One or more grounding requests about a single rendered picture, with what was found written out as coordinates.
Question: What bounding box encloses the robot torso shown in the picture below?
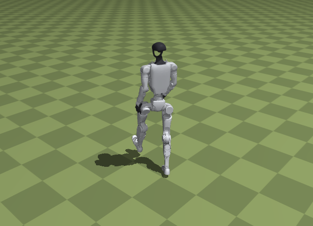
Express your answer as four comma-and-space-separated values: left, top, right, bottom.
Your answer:
148, 59, 171, 112

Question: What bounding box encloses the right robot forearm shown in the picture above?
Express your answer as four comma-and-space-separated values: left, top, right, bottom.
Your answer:
162, 86, 175, 96

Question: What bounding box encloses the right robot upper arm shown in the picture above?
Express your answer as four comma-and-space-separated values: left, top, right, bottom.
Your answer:
169, 62, 178, 87

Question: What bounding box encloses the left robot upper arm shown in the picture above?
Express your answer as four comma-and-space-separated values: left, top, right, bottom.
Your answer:
140, 65, 151, 92

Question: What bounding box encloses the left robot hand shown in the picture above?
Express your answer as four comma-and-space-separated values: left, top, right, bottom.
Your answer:
135, 103, 142, 114

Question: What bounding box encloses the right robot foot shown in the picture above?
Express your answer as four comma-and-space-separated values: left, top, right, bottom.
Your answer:
161, 165, 170, 175

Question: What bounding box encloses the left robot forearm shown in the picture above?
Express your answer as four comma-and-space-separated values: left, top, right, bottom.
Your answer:
136, 86, 146, 107

